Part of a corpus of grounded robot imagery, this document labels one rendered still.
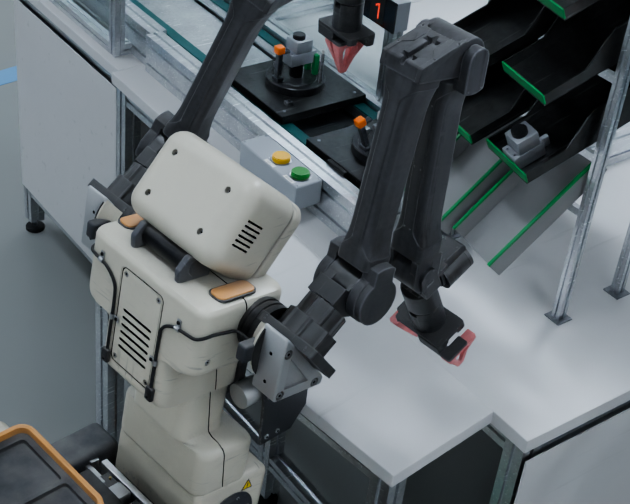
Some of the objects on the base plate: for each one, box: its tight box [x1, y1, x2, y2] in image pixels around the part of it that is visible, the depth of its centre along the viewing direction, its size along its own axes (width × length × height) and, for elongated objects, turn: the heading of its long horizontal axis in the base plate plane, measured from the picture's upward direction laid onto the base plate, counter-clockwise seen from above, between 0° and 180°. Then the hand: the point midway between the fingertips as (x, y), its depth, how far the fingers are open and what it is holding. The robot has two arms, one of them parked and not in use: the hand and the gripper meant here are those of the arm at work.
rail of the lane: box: [145, 31, 359, 236], centre depth 285 cm, size 6×89×11 cm, turn 28°
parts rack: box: [441, 0, 630, 326], centre depth 239 cm, size 21×36×80 cm, turn 28°
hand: (342, 68), depth 243 cm, fingers closed
